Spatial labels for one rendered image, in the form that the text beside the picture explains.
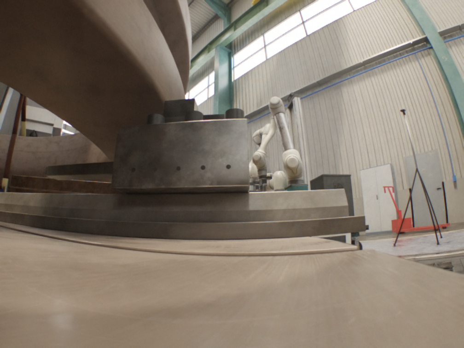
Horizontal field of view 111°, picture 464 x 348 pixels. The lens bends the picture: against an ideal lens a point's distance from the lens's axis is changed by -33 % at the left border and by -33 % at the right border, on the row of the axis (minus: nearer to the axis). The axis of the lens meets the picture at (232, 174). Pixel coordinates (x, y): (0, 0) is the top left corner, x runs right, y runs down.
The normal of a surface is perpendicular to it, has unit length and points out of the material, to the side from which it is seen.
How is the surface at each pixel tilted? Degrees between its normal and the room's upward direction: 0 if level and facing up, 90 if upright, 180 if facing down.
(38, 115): 90
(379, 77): 90
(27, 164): 90
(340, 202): 72
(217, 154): 90
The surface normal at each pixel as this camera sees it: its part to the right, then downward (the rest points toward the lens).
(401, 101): -0.76, -0.14
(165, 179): -0.06, -0.24
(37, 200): -0.06, -0.53
